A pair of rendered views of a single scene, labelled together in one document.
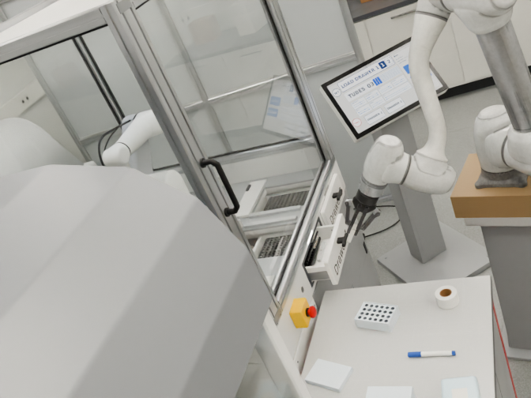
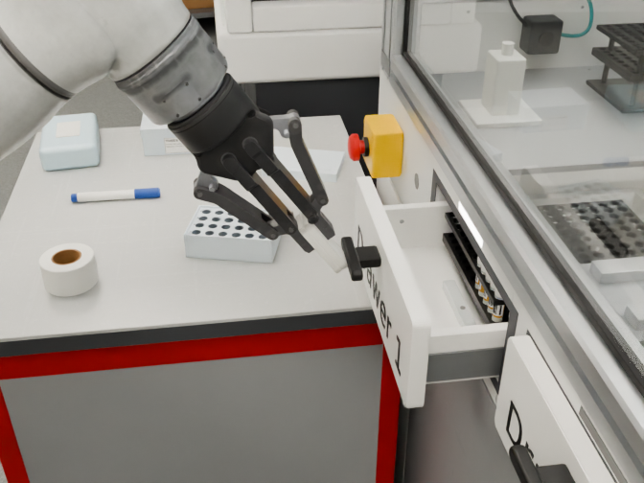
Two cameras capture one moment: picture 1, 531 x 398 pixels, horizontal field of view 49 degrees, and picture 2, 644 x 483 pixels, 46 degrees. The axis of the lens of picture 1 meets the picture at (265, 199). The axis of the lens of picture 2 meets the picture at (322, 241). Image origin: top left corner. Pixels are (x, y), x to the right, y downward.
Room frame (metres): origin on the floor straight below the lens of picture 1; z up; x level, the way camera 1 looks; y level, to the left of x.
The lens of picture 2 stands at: (2.30, -0.63, 1.35)
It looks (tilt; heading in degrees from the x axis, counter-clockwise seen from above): 32 degrees down; 143
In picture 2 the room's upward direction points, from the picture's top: straight up
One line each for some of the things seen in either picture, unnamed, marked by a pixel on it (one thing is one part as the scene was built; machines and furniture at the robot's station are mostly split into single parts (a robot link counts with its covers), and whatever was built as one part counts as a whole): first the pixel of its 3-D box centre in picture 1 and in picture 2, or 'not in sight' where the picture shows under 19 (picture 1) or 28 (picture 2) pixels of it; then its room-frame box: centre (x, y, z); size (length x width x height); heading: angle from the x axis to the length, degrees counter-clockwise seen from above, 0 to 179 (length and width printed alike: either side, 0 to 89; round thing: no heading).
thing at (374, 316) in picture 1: (377, 316); (234, 233); (1.48, -0.18, 0.78); 0.12 x 0.08 x 0.04; 46
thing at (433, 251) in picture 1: (412, 185); not in sight; (2.55, -0.72, 0.51); 0.50 x 0.45 x 1.02; 12
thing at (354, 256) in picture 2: (341, 240); (362, 257); (1.78, -0.19, 0.91); 0.07 x 0.04 x 0.01; 151
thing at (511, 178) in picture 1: (504, 165); not in sight; (1.82, -0.86, 0.89); 0.22 x 0.18 x 0.06; 138
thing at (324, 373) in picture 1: (329, 374); (304, 163); (1.34, 0.04, 0.77); 0.13 x 0.09 x 0.02; 43
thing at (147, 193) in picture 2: (431, 354); (116, 195); (1.25, -0.26, 0.77); 0.14 x 0.02 x 0.02; 61
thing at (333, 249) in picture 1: (337, 247); (385, 279); (1.79, -0.17, 0.87); 0.29 x 0.02 x 0.11; 151
